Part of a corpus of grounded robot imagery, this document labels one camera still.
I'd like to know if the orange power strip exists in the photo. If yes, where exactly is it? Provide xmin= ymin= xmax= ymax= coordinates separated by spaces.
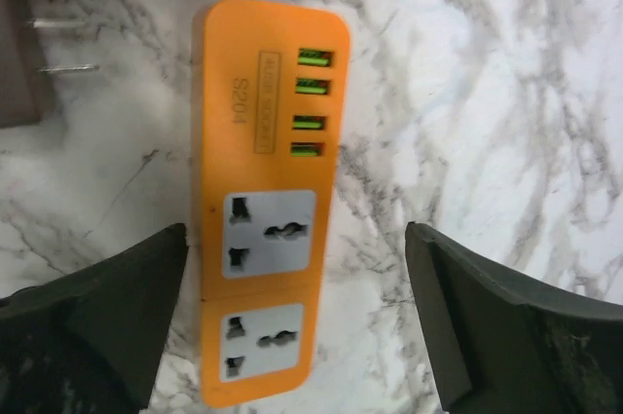
xmin=192 ymin=0 xmax=350 ymax=408

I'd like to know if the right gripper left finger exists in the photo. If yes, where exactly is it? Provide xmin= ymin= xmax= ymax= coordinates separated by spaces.
xmin=1 ymin=223 xmax=188 ymax=413

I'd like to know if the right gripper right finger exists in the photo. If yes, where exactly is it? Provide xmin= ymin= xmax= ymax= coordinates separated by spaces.
xmin=405 ymin=222 xmax=622 ymax=413

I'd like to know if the dusty pink small charger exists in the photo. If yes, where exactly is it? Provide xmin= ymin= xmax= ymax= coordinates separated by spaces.
xmin=1 ymin=0 xmax=99 ymax=129

